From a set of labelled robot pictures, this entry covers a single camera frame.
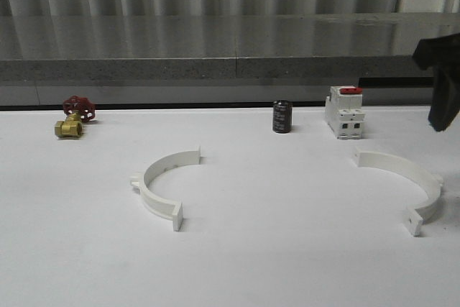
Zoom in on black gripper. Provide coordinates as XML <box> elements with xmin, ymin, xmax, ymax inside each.
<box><xmin>412</xmin><ymin>33</ymin><xmax>459</xmax><ymax>132</ymax></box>

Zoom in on white half pipe clamp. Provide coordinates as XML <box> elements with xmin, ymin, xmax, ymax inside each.
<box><xmin>130</xmin><ymin>147</ymin><xmax>201</xmax><ymax>232</ymax></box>
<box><xmin>353</xmin><ymin>148</ymin><xmax>443</xmax><ymax>237</ymax></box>

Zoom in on black cylindrical capacitor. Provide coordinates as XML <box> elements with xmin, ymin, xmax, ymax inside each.
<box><xmin>272</xmin><ymin>100</ymin><xmax>293</xmax><ymax>134</ymax></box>

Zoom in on grey stone ledge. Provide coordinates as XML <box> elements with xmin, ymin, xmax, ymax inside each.
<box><xmin>1</xmin><ymin>13</ymin><xmax>459</xmax><ymax>87</ymax></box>

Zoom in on brass valve red handwheel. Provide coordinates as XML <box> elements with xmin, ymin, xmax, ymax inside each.
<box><xmin>54</xmin><ymin>96</ymin><xmax>96</xmax><ymax>138</ymax></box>

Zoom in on white circuit breaker red switch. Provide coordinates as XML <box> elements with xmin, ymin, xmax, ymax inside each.
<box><xmin>325</xmin><ymin>86</ymin><xmax>365</xmax><ymax>139</ymax></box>

